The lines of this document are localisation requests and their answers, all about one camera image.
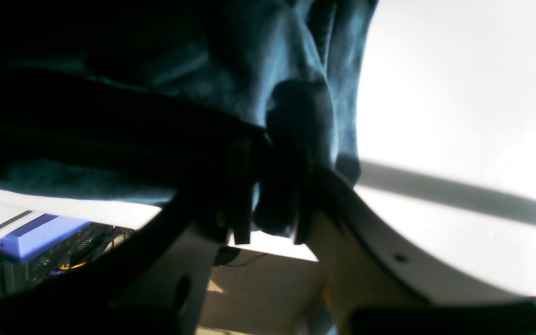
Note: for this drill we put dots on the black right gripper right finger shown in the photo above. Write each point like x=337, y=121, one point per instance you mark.
x=379, y=283

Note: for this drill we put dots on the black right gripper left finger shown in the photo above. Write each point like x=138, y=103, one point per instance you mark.
x=156, y=281

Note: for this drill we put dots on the dark blue T-shirt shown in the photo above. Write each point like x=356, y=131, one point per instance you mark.
x=133, y=99

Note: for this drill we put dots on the blue electronics box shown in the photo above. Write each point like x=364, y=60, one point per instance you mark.
x=39, y=235

